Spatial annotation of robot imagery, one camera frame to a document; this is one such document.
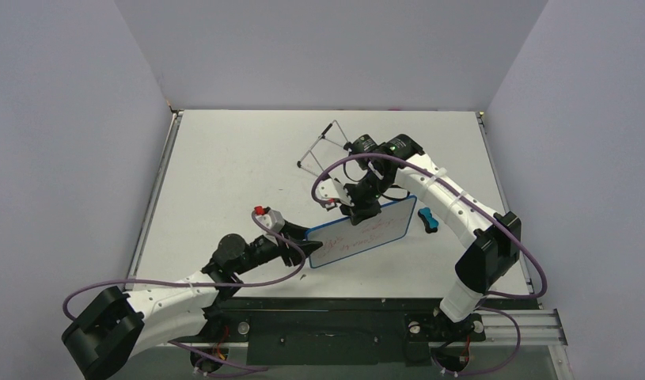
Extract wire easel stand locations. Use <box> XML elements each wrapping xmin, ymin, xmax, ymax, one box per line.
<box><xmin>295</xmin><ymin>120</ymin><xmax>350</xmax><ymax>177</ymax></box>

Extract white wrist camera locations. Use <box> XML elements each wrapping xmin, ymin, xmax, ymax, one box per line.
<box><xmin>253</xmin><ymin>206</ymin><xmax>286</xmax><ymax>234</ymax></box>
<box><xmin>317</xmin><ymin>178</ymin><xmax>354</xmax><ymax>210</ymax></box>

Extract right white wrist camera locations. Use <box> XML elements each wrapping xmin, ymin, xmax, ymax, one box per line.
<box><xmin>317</xmin><ymin>178</ymin><xmax>354</xmax><ymax>210</ymax></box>

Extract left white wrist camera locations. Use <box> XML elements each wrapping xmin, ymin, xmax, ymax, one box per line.
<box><xmin>253</xmin><ymin>206</ymin><xmax>286</xmax><ymax>234</ymax></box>

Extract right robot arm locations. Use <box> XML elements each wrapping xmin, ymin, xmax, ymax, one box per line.
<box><xmin>341</xmin><ymin>134</ymin><xmax>520</xmax><ymax>338</ymax></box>

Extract blue framed whiteboard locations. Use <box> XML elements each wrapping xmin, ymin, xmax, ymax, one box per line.
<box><xmin>305</xmin><ymin>196</ymin><xmax>417</xmax><ymax>268</ymax></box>

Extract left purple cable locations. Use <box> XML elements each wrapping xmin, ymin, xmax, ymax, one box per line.
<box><xmin>62</xmin><ymin>209</ymin><xmax>309</xmax><ymax>378</ymax></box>

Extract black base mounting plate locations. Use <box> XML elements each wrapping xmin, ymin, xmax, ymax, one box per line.
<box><xmin>179</xmin><ymin>297</ymin><xmax>486</xmax><ymax>367</ymax></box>

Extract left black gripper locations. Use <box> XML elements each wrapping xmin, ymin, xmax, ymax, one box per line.
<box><xmin>234</xmin><ymin>220</ymin><xmax>322</xmax><ymax>276</ymax></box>

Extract blue whiteboard eraser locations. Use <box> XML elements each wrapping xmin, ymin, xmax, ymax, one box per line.
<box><xmin>417</xmin><ymin>207</ymin><xmax>439</xmax><ymax>234</ymax></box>

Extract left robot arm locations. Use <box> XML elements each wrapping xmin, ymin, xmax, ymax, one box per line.
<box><xmin>62</xmin><ymin>221</ymin><xmax>323</xmax><ymax>379</ymax></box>

